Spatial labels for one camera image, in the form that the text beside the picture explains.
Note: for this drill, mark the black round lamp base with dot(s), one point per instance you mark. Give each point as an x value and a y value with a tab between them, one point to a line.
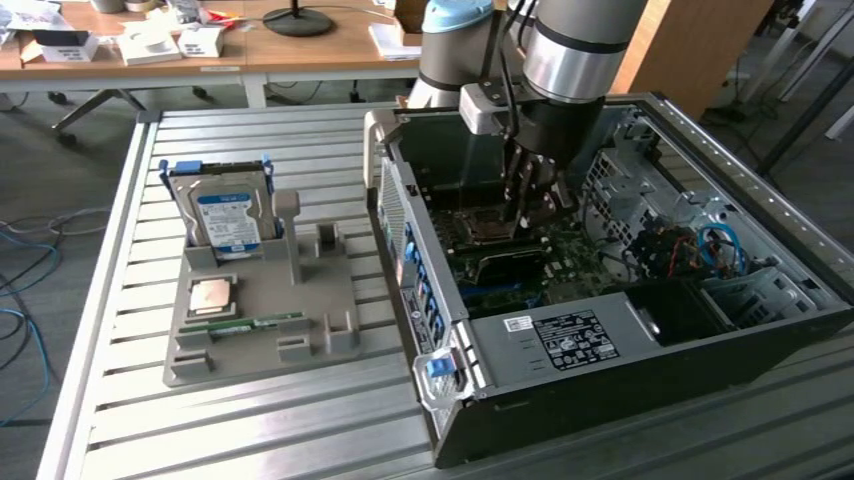
298	22

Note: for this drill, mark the white box with black lid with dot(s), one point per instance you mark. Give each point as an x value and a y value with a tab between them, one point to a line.
67	47

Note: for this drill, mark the blue case latch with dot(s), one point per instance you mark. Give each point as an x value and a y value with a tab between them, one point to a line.
440	367

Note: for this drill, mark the green motherboard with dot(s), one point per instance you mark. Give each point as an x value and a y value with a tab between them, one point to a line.
574	260

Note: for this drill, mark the small white labelled box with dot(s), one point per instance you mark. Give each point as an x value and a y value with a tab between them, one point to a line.
200	42

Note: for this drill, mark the grey parts rack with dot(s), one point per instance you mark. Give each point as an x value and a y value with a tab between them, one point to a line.
267	300

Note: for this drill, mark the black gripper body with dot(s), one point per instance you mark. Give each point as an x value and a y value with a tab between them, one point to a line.
557	125

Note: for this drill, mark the white box with round part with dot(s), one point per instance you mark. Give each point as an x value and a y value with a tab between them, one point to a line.
150	50

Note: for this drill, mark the blue expansion slot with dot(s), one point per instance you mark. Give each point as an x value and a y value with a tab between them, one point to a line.
494	291

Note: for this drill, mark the wooden cabinet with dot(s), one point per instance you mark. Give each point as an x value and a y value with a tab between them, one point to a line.
701	50

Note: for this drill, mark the CPU socket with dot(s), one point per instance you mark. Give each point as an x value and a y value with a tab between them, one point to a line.
483	225

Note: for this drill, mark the black graphics card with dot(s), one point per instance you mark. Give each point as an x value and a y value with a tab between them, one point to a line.
510	270

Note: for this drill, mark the hard disk in blue caddy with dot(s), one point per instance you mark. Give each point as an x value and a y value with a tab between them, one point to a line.
223	210

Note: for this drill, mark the open black PC case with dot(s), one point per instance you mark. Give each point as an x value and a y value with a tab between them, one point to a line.
634	390

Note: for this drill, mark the white paper booklet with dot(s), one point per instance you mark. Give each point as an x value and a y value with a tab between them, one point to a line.
394	42

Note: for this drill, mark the grey disk bay tray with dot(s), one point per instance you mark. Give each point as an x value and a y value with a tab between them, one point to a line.
767	295

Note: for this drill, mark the grey power supply unit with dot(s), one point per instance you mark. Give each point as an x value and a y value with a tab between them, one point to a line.
534	345

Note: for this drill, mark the green RAM stick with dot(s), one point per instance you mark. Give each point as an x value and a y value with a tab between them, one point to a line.
234	324

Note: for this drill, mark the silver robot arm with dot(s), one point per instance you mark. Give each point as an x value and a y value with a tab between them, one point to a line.
581	45

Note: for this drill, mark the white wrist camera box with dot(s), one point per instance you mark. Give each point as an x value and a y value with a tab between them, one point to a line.
482	110

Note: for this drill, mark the CPU chip with metal lid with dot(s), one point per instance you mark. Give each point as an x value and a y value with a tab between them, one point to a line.
210	297

